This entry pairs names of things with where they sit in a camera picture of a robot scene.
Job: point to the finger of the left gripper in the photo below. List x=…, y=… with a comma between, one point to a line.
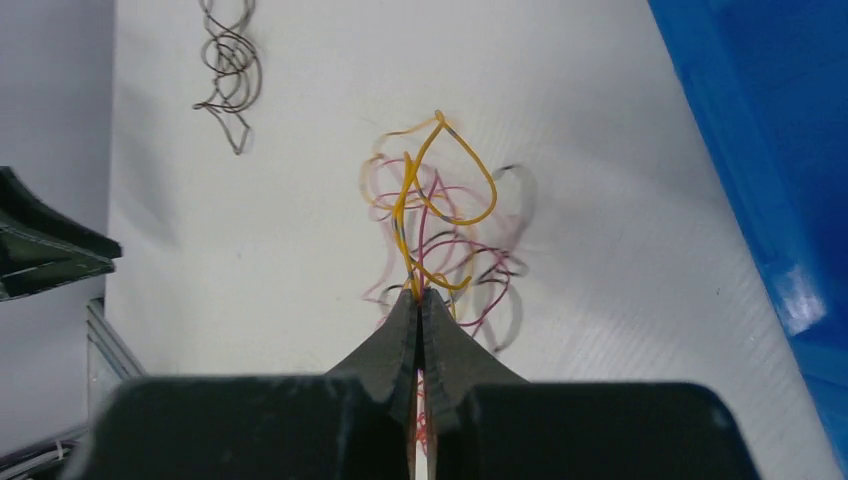
x=41, y=249

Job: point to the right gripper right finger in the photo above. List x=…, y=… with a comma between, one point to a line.
x=453, y=364

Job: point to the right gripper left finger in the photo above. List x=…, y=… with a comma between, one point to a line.
x=385, y=362

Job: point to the blue compartment bin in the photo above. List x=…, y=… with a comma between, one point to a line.
x=766, y=82

